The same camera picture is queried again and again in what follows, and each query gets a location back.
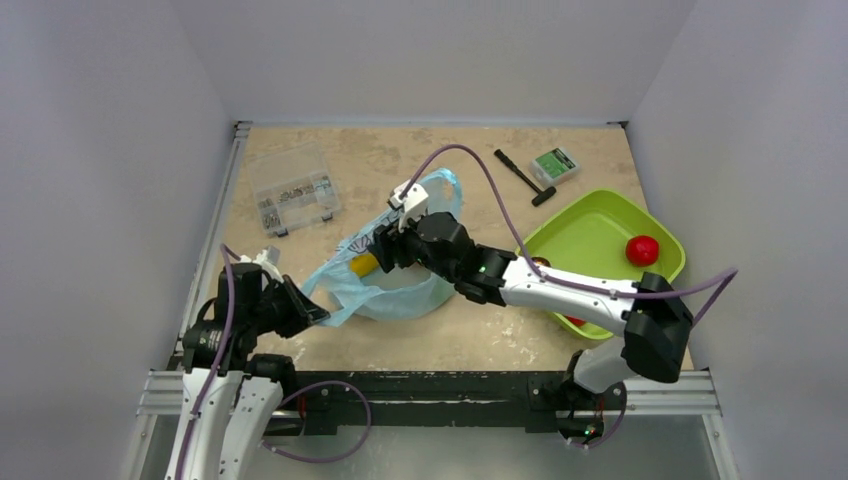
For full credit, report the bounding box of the yellow fake fruit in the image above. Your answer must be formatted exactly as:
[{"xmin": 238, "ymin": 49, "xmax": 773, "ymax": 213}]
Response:
[{"xmin": 349, "ymin": 253, "xmax": 380, "ymax": 278}]

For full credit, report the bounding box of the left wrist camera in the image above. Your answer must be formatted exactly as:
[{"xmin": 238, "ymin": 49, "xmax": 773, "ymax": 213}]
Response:
[{"xmin": 239, "ymin": 246, "xmax": 282, "ymax": 281}]

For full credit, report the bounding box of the dark red fake fruit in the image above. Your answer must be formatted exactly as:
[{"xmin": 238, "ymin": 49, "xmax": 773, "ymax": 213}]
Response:
[{"xmin": 531, "ymin": 257, "xmax": 552, "ymax": 268}]

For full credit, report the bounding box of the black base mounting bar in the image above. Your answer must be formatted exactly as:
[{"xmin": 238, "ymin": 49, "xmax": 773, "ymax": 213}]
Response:
[{"xmin": 261, "ymin": 357, "xmax": 627, "ymax": 440}]

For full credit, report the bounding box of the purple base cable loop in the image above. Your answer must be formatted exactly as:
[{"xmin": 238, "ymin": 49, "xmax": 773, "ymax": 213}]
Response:
[{"xmin": 255, "ymin": 380, "xmax": 372, "ymax": 466}]

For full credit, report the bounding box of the blue plastic bag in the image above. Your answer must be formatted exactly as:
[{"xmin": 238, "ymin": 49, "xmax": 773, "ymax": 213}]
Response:
[{"xmin": 300, "ymin": 208, "xmax": 455, "ymax": 327}]

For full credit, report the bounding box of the red fake apple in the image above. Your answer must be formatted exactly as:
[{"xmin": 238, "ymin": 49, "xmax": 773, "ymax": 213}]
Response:
[
  {"xmin": 625, "ymin": 235, "xmax": 660, "ymax": 267},
  {"xmin": 566, "ymin": 316, "xmax": 586, "ymax": 327}
]

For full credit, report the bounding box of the green plastic bowl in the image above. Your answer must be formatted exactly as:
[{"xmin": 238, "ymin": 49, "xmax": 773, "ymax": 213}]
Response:
[{"xmin": 515, "ymin": 188, "xmax": 688, "ymax": 341}]

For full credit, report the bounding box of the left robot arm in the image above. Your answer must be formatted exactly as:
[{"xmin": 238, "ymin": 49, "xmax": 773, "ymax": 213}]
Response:
[{"xmin": 165, "ymin": 260, "xmax": 330, "ymax": 479}]

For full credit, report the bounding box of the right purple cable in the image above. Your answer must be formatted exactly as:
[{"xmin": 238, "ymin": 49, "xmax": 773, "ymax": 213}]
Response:
[{"xmin": 397, "ymin": 144, "xmax": 739, "ymax": 329}]

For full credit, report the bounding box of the black T-handle tool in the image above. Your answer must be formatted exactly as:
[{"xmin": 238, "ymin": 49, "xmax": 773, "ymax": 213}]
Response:
[{"xmin": 493, "ymin": 149, "xmax": 556, "ymax": 207}]

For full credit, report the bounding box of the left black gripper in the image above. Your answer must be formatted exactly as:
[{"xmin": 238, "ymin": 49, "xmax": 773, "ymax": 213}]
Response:
[{"xmin": 248, "ymin": 272, "xmax": 329, "ymax": 338}]

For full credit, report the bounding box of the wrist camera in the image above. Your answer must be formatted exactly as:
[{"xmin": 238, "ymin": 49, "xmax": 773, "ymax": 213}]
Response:
[
  {"xmin": 239, "ymin": 246, "xmax": 282, "ymax": 281},
  {"xmin": 388, "ymin": 180, "xmax": 429, "ymax": 232}
]

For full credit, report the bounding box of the clear plastic screw organizer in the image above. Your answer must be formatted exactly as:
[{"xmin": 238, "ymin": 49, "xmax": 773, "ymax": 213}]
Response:
[{"xmin": 248, "ymin": 142, "xmax": 342, "ymax": 238}]

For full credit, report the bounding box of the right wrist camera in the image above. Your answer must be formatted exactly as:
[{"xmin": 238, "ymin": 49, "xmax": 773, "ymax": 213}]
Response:
[{"xmin": 388, "ymin": 180, "xmax": 429, "ymax": 232}]

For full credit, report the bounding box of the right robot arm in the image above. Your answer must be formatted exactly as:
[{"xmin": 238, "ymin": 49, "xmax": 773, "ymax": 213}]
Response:
[{"xmin": 368, "ymin": 212, "xmax": 694, "ymax": 407}]

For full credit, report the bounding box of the green white small box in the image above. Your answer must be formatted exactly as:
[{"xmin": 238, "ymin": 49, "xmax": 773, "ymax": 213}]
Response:
[{"xmin": 530, "ymin": 147, "xmax": 581, "ymax": 188}]

